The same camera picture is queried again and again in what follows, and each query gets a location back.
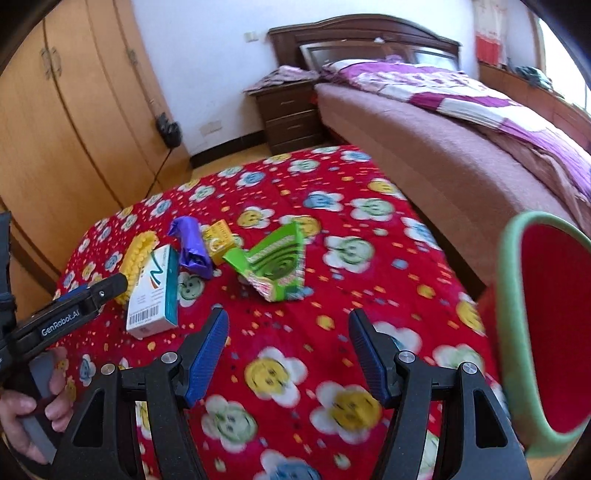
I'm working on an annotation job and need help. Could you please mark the green mosquito coil box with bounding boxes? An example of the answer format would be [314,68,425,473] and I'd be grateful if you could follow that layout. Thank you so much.
[223,220,308,303]

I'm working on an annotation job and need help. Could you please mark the black plugged-in device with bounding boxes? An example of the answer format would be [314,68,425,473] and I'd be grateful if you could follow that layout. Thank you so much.
[156,113,182,148]

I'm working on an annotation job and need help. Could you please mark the dark wooden nightstand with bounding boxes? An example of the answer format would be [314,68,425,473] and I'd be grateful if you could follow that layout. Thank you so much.
[252,83,324,155]

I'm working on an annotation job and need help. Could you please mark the yellow foam fruit net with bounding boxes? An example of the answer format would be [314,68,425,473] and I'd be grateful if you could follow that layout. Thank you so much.
[113,232,160,305]

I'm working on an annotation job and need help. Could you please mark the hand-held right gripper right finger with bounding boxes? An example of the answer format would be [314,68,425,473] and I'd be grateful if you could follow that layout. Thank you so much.
[348,308,532,480]

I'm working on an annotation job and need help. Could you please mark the person's left hand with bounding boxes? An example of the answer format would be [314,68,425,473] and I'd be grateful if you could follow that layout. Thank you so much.
[0,346,75,455]

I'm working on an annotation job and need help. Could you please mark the white and red curtain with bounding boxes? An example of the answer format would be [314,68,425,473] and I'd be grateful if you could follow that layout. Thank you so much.
[475,0,509,65]

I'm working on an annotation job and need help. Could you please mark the pile of dark clothes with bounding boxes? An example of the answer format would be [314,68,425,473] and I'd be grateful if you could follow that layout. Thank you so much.
[515,65,552,90]

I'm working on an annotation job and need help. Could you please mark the red bin with green rim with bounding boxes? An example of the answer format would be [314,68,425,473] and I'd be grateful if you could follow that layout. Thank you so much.
[475,211,591,460]

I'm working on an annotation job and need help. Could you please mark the red flower printed tablecloth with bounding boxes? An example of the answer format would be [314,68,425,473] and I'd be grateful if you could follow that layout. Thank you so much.
[51,145,509,480]

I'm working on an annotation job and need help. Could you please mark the purple plastic wrapper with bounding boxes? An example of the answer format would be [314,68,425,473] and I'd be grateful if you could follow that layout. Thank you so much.
[168,216,214,280]

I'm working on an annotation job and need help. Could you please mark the folded clothes on nightstand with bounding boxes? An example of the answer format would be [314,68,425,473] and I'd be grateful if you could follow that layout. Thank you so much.
[244,65,320,95]

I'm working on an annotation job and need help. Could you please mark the white and teal medicine box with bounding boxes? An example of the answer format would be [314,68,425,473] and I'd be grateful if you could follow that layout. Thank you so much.
[126,244,180,341]

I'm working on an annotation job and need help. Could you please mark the wooden wardrobe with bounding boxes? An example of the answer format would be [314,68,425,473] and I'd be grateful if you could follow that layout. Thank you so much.
[0,0,192,259]

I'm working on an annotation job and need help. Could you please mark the small yellow box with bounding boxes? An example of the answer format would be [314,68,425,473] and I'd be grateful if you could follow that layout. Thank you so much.
[202,220,237,266]

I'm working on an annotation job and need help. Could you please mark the bed with pink sheet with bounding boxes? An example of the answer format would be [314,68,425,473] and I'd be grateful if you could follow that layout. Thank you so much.
[314,69,591,296]

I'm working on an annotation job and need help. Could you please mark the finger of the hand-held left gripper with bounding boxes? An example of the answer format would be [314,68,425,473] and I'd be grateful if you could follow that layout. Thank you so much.
[55,272,130,315]

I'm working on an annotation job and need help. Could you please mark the window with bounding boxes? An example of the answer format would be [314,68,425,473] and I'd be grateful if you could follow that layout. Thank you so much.
[536,18,591,112]

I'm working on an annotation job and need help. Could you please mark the purple and white quilt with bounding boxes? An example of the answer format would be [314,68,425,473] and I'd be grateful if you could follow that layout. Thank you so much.
[321,55,591,204]

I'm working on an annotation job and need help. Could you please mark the wooden window cabinet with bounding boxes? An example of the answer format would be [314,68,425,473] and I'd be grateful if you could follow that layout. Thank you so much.
[478,60,591,153]

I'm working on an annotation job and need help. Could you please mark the dark wooden headboard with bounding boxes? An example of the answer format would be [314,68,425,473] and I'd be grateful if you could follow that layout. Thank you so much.
[268,14,462,77]

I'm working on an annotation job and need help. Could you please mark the black power cable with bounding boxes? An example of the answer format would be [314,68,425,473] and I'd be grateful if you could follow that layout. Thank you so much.
[144,145,172,197]

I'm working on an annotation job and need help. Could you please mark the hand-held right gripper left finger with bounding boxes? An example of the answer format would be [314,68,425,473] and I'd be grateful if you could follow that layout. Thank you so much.
[52,307,230,480]

